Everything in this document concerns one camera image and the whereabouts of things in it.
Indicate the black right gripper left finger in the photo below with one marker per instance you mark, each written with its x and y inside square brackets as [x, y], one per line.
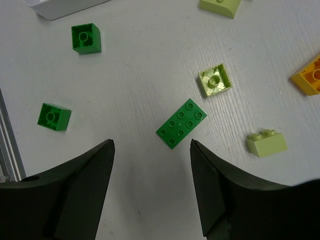
[62, 203]

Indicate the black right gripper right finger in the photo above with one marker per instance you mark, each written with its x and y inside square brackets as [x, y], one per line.
[236, 205]

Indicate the light green square lego brick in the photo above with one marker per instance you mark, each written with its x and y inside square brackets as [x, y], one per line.
[266, 143]

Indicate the green lego plate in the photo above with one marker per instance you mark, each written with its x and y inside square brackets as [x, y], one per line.
[181, 123]

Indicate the light green upturned lego brick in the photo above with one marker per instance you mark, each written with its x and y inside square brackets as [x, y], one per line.
[214, 80]

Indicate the orange long lego brick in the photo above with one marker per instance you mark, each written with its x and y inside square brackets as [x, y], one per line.
[307, 78]

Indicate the dark green square lego brick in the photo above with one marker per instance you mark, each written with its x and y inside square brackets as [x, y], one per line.
[86, 39]

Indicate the light green sloped lego brick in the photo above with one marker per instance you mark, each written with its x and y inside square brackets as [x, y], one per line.
[226, 8]

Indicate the white divided sorting tray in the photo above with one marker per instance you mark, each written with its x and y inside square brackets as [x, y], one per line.
[55, 9]

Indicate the aluminium table edge rail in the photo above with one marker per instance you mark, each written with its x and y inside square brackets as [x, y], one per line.
[11, 164]

